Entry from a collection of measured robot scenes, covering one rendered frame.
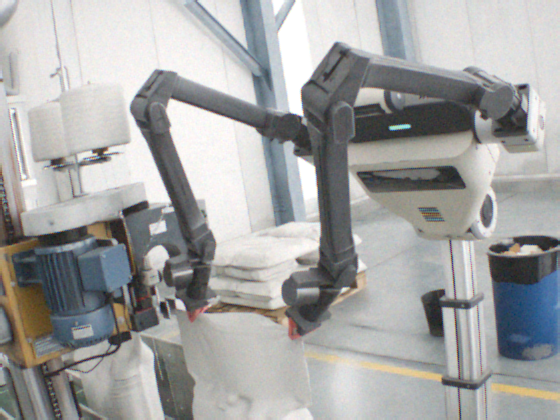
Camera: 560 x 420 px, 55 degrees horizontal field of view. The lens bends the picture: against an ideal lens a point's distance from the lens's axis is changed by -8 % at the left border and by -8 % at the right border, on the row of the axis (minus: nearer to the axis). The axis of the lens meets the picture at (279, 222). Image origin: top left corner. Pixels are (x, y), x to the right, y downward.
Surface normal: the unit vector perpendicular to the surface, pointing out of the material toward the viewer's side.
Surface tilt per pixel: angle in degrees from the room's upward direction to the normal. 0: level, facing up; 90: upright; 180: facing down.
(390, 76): 117
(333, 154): 124
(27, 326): 90
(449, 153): 40
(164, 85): 104
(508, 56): 90
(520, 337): 93
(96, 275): 90
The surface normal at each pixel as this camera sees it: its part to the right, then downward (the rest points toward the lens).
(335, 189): 0.41, 0.57
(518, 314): -0.64, 0.27
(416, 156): -0.56, -0.61
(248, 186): 0.71, 0.00
